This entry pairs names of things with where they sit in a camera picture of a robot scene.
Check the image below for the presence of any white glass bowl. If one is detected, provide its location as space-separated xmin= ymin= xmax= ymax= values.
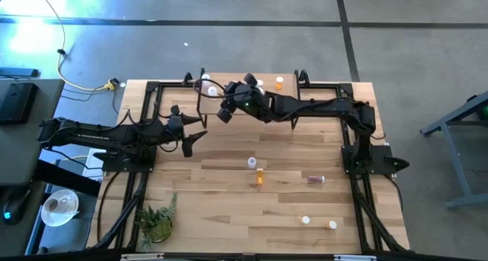
xmin=40 ymin=188 xmax=80 ymax=227

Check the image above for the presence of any black computer mouse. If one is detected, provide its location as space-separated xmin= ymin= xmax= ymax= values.
xmin=2 ymin=188 xmax=31 ymax=226

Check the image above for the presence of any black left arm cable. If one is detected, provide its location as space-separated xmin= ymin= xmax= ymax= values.
xmin=114 ymin=107 xmax=181 ymax=153

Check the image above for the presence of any black flat device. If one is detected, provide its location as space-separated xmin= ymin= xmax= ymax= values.
xmin=0 ymin=66 xmax=40 ymax=79

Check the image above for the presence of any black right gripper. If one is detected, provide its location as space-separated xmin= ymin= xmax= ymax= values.
xmin=217 ymin=72 xmax=274 ymax=124

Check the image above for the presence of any black mini computer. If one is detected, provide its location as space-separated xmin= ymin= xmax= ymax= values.
xmin=0 ymin=82 xmax=39 ymax=125

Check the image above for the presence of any silver metal bracket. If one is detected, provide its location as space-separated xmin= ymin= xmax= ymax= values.
xmin=334 ymin=254 xmax=377 ymax=261
xmin=120 ymin=253 xmax=165 ymax=261

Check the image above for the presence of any yellow extension cable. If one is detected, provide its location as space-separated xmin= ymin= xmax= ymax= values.
xmin=33 ymin=0 xmax=115 ymax=92

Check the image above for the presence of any grey side desk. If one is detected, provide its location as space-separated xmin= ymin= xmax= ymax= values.
xmin=0 ymin=77 xmax=66 ymax=188

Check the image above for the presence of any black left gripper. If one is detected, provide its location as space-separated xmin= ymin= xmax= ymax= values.
xmin=163 ymin=105 xmax=209 ymax=158

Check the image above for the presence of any green potted succulent plant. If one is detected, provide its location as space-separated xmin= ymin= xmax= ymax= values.
xmin=133 ymin=192 xmax=179 ymax=251

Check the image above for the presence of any white paper box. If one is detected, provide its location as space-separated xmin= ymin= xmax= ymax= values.
xmin=82 ymin=148 xmax=108 ymax=182

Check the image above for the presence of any black metal rig frame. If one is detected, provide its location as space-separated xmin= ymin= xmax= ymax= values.
xmin=91 ymin=79 xmax=411 ymax=254

